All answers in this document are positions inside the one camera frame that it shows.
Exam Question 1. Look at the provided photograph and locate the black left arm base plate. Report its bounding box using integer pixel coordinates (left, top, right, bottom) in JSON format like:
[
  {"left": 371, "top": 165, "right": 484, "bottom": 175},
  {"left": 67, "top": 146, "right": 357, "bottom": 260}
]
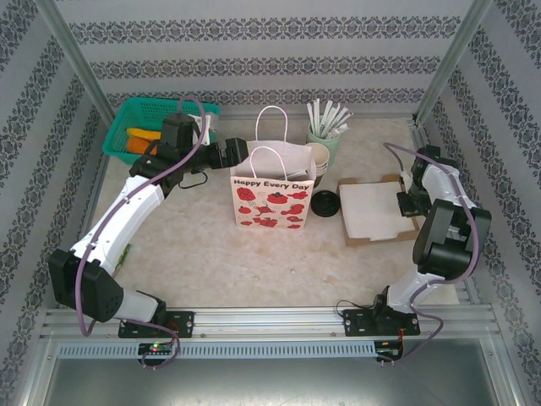
[{"left": 117, "top": 310, "right": 195, "bottom": 339}]

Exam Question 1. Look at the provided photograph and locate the orange mango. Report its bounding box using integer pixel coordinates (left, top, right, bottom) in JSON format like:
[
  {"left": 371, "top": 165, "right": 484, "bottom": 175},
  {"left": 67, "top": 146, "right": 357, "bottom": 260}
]
[{"left": 126, "top": 138, "right": 160, "bottom": 156}]

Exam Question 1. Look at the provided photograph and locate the red white paper gift bag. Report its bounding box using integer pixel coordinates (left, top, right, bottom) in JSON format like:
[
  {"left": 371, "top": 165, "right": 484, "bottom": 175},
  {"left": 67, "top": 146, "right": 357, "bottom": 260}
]
[{"left": 230, "top": 105, "right": 316, "bottom": 232}]

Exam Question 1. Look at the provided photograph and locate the white wrapped straw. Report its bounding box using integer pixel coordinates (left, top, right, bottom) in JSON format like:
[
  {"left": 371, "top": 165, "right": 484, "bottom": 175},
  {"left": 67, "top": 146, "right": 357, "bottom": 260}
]
[
  {"left": 322, "top": 100, "right": 335, "bottom": 136},
  {"left": 330, "top": 104, "right": 344, "bottom": 136},
  {"left": 307, "top": 101, "right": 322, "bottom": 136},
  {"left": 335, "top": 110, "right": 354, "bottom": 137}
]

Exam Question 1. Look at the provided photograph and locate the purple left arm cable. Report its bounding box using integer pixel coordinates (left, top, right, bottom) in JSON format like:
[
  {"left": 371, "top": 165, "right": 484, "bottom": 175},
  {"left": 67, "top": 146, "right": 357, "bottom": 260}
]
[{"left": 75, "top": 96, "right": 212, "bottom": 371}]

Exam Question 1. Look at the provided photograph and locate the teal plastic basket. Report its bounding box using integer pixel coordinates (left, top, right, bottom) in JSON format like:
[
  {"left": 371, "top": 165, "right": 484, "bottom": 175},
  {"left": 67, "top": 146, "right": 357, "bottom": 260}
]
[{"left": 102, "top": 96, "right": 221, "bottom": 166}]

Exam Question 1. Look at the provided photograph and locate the slotted grey cable duct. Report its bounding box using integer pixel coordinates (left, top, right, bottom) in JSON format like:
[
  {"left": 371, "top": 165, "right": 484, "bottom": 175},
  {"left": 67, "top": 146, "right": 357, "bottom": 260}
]
[{"left": 57, "top": 341, "right": 377, "bottom": 359}]

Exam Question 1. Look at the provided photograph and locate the black plastic cup lid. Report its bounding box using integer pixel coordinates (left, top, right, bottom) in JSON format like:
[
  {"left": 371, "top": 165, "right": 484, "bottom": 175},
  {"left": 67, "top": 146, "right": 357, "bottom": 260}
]
[{"left": 311, "top": 189, "right": 341, "bottom": 219}]

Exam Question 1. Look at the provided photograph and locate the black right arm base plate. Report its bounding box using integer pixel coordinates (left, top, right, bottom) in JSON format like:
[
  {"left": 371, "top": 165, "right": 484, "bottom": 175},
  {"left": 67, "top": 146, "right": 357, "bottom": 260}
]
[{"left": 340, "top": 307, "right": 422, "bottom": 337}]

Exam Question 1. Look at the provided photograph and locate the mint green straw holder cup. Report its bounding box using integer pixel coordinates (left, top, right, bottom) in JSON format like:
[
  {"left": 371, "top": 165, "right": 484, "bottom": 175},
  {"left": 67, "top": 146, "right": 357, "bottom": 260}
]
[{"left": 306, "top": 122, "right": 342, "bottom": 167}]

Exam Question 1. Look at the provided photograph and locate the brown cardboard napkin tray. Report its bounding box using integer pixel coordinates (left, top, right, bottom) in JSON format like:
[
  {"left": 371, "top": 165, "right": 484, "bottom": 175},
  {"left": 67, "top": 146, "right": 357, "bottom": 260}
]
[{"left": 336, "top": 173, "right": 422, "bottom": 248}]

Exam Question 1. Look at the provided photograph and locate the aluminium mounting rail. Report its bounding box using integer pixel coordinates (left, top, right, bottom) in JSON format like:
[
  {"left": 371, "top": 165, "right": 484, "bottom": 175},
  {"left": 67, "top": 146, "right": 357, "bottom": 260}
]
[{"left": 40, "top": 306, "right": 502, "bottom": 339}]

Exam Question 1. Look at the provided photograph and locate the paper cup stack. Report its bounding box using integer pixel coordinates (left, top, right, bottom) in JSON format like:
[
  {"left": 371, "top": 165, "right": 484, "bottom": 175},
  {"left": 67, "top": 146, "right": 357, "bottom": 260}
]
[{"left": 303, "top": 142, "right": 331, "bottom": 189}]

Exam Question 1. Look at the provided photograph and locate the aluminium frame post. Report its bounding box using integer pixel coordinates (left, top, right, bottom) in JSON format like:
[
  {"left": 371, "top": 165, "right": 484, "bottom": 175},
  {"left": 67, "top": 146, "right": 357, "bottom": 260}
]
[
  {"left": 33, "top": 0, "right": 115, "bottom": 123},
  {"left": 412, "top": 0, "right": 494, "bottom": 123}
]

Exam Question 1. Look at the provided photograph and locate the white napkin stack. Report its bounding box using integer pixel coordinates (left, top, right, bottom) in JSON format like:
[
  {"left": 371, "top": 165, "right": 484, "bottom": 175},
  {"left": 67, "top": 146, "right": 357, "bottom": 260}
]
[{"left": 340, "top": 179, "right": 418, "bottom": 243}]

